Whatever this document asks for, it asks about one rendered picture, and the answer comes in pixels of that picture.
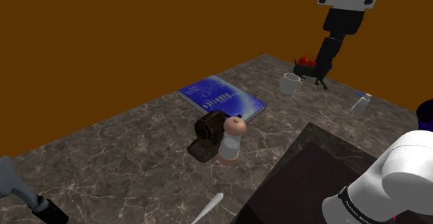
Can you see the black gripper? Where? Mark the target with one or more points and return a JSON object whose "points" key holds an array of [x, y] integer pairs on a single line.
{"points": [[343, 21]]}

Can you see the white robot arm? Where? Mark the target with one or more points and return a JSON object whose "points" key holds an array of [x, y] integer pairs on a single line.
{"points": [[406, 169]]}

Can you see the red fruit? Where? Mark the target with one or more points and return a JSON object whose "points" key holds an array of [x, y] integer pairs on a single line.
{"points": [[312, 62], [303, 60]]}

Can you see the black footed bowl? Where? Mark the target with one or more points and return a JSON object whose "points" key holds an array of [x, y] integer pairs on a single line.
{"points": [[302, 70]]}

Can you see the white mug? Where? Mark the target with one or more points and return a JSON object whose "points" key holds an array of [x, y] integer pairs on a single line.
{"points": [[289, 84]]}

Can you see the grey bottle with blue nozzle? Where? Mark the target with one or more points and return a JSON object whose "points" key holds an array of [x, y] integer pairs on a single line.
{"points": [[360, 105]]}

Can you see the dark blue round object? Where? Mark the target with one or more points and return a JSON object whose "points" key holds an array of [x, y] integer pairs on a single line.
{"points": [[426, 115]]}

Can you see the blue book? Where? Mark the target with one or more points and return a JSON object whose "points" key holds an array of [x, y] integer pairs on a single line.
{"points": [[220, 96]]}

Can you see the dark patterned robot stand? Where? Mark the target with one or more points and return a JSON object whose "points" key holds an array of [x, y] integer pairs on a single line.
{"points": [[304, 182]]}

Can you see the clear shaker with tan cap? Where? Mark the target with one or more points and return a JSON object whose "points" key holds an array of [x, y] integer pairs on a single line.
{"points": [[230, 144]]}

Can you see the dark brown barrel-shaped object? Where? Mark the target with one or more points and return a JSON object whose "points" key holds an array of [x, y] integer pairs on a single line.
{"points": [[208, 132]]}

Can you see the grey and black tool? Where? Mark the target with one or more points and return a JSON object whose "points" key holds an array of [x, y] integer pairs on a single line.
{"points": [[20, 189]]}

